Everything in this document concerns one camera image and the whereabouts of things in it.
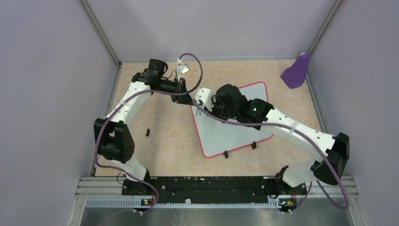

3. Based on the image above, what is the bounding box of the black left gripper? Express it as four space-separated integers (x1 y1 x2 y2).
155 77 195 105

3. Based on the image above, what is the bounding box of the pink framed whiteboard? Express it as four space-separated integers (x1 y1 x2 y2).
191 81 273 158

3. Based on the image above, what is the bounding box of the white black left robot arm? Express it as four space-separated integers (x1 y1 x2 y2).
94 59 192 195

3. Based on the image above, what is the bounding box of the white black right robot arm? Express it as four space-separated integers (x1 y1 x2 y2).
208 84 350 194

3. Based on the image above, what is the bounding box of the black whiteboard clip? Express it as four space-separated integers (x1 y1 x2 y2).
223 151 229 159
251 142 257 150

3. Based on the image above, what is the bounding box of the purple marker holder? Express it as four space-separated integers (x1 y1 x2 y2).
280 53 311 89

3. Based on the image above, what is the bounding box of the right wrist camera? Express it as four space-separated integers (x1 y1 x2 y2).
195 88 215 112

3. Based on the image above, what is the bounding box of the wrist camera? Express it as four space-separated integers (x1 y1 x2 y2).
195 88 215 112
175 59 190 80

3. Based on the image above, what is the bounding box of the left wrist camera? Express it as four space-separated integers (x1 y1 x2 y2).
175 59 190 80

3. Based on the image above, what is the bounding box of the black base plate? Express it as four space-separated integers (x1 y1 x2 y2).
121 176 307 204

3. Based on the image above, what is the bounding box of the aluminium frame rail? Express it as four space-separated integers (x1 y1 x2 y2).
75 177 124 197

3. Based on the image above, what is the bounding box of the white cable duct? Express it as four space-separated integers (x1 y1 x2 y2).
86 198 281 209

